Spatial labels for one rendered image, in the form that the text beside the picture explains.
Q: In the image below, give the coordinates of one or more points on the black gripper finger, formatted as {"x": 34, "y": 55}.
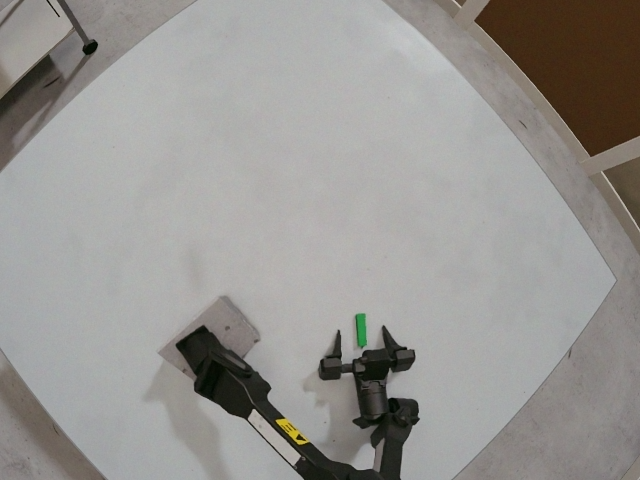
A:
{"x": 390, "y": 343}
{"x": 337, "y": 350}

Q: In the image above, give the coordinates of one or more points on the green rectangular block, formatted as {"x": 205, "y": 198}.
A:
{"x": 361, "y": 329}

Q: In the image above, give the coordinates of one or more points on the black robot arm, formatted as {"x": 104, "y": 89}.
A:
{"x": 241, "y": 392}

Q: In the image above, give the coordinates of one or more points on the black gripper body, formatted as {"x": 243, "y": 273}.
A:
{"x": 330, "y": 369}

